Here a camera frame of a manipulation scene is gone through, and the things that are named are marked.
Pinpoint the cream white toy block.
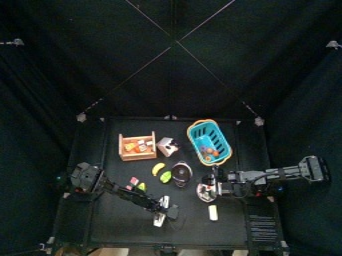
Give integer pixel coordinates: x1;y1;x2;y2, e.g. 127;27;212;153
208;204;221;222

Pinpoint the white brown toy cube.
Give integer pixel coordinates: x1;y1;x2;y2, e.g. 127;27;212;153
155;136;181;158

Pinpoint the black toy pot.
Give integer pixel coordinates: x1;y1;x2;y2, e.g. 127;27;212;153
170;161;194;189

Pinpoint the green toy lime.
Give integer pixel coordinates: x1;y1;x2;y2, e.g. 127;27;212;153
159;170;174;184

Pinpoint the wooden toolbox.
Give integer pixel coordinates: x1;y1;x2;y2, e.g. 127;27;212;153
118;130;159;162

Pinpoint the teal basket with orange rim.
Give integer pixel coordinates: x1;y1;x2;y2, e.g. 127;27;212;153
186;119;234;167

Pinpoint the yellow toy banana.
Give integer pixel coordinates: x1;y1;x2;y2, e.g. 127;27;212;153
151;162;168;177

